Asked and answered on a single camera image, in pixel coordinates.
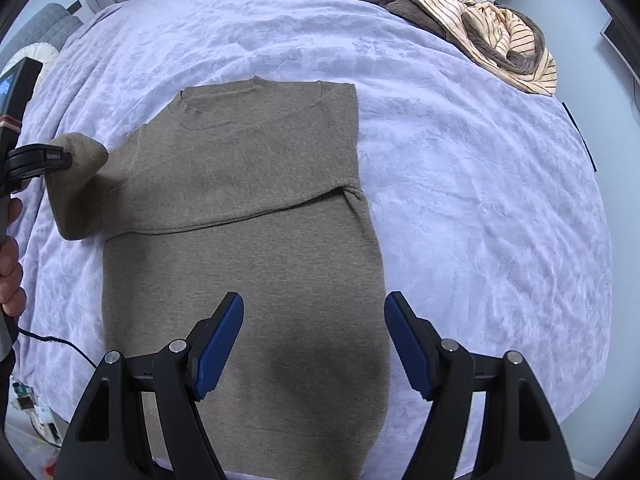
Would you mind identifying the grey quilted bench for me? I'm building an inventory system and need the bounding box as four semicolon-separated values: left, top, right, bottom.
7;2;83;53

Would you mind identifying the person's left hand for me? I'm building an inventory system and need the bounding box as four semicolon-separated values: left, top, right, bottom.
0;198;27;317

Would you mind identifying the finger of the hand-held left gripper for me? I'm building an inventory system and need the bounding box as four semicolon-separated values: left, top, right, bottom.
5;144;73;195

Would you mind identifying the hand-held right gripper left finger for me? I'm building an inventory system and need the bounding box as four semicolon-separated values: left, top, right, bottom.
52;291;246;480

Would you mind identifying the taupe knit sweater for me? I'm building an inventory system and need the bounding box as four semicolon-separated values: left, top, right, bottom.
47;76;392;480

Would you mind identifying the white round pleated pillow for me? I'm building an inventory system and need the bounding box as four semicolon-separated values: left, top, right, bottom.
0;42;58;78

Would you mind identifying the black cable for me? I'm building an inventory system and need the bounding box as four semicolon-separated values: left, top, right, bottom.
17;327;98;367

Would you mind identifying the lavender textured blanket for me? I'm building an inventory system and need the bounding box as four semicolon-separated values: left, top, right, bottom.
10;0;613;473

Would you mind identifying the pile of small printed boxes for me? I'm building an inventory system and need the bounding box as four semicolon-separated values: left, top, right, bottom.
10;375;66;451

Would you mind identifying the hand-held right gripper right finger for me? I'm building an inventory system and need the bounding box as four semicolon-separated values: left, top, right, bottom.
384;291;576;480

